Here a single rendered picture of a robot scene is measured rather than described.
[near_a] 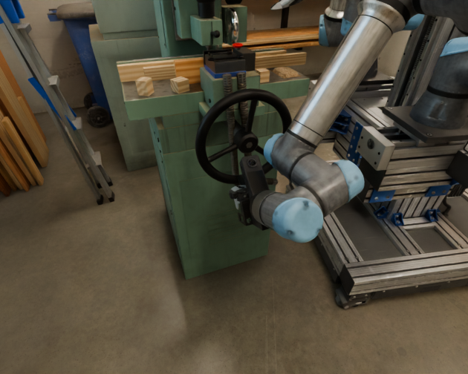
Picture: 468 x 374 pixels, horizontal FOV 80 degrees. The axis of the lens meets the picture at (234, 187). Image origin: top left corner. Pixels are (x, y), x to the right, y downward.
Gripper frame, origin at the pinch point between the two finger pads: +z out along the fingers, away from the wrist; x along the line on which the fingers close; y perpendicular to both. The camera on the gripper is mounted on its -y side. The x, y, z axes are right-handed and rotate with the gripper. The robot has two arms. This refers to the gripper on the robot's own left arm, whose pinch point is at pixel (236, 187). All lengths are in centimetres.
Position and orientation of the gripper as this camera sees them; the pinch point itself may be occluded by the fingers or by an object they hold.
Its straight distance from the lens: 78.8
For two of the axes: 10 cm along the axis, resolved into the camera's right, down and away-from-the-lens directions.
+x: 9.4, -2.1, 2.7
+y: 1.7, 9.7, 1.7
